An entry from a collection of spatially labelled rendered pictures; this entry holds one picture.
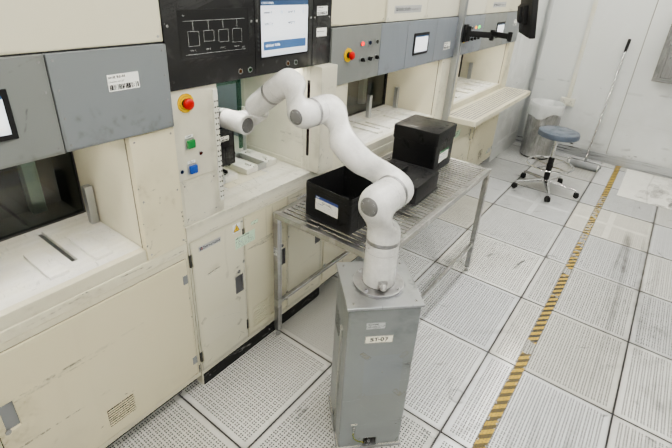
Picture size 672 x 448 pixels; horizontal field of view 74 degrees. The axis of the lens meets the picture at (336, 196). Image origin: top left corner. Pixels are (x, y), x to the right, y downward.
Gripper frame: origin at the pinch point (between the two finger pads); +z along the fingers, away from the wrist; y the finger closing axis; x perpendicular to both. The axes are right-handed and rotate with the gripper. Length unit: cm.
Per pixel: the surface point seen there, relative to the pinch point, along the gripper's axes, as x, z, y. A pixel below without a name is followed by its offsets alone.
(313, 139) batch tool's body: -17, -31, 43
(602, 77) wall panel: -29, -102, 453
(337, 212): -37, -64, 20
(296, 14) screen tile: 41, -30, 30
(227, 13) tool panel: 43, -31, -7
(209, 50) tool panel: 30.7, -30.5, -15.7
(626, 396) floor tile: -122, -193, 93
